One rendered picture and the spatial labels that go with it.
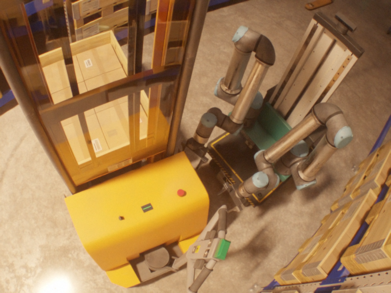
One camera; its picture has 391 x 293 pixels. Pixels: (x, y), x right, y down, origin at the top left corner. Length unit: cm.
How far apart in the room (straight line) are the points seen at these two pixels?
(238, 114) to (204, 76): 169
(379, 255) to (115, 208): 141
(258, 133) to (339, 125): 94
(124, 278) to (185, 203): 80
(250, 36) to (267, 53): 13
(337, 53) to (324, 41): 10
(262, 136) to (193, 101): 115
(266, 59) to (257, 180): 65
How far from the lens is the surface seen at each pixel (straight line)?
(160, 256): 203
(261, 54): 156
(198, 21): 99
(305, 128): 153
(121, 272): 210
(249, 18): 463
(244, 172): 246
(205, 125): 169
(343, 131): 140
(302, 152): 192
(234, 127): 178
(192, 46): 107
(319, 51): 174
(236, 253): 259
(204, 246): 118
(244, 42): 156
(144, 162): 208
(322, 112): 146
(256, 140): 215
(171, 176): 170
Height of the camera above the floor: 245
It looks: 59 degrees down
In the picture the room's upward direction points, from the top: 17 degrees clockwise
